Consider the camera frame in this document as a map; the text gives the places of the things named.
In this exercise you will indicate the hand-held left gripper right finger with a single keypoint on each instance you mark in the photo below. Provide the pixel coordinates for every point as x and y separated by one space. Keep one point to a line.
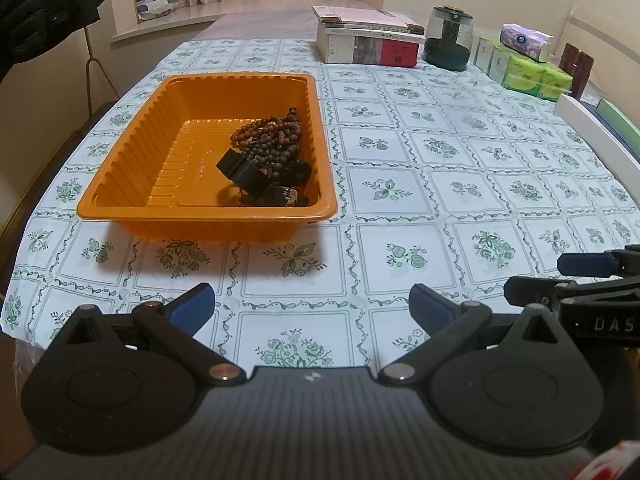
431 308

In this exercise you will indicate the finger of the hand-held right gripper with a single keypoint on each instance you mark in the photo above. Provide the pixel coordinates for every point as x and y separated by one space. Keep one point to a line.
530 288
585 263

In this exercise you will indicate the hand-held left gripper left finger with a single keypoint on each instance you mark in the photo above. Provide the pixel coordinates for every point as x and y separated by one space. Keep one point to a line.
192 308

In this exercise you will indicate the black wristband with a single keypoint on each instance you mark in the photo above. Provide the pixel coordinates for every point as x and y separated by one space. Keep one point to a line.
240 167

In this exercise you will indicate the orange plastic tray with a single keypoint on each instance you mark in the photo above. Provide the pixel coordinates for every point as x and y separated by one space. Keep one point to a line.
165 160

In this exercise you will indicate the green floral tablecloth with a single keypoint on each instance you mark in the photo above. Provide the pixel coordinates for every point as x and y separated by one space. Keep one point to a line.
450 190

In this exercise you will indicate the long white box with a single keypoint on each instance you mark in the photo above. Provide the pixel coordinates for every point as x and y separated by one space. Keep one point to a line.
595 135

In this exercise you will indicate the dark blue box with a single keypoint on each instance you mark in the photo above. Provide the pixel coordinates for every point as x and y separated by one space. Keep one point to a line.
612 127

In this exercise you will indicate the red white patterned cloth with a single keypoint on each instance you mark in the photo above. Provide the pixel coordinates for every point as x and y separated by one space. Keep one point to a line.
617 465

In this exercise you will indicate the light green box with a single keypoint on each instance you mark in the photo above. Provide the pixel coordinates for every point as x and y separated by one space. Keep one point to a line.
620 117

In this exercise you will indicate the brown wooden cup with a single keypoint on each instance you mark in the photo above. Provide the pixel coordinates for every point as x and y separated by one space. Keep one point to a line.
576 70

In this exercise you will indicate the green tissue pack bundle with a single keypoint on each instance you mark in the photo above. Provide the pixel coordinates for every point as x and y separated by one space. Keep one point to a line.
520 72

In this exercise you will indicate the purple tissue pack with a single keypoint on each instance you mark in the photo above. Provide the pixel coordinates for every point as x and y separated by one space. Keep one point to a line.
525 42

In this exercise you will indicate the glass jar with green base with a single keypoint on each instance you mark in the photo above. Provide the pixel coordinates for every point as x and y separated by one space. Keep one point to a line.
447 45

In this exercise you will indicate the gold metal coat rack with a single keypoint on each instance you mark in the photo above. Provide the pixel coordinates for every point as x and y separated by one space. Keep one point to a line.
92 65

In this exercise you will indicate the white red cardboard box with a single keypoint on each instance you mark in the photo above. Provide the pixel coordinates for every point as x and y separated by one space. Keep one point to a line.
370 50

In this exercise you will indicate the small brown-edged book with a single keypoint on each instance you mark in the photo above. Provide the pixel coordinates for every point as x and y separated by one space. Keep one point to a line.
415 30

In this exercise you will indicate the thin green-edged book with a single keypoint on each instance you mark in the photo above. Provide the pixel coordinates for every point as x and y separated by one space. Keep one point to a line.
350 26

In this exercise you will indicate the large pale pink book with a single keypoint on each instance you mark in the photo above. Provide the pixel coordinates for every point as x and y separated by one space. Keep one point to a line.
365 16

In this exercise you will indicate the black puffer jacket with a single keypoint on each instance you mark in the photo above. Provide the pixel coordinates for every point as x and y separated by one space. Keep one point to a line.
35 10

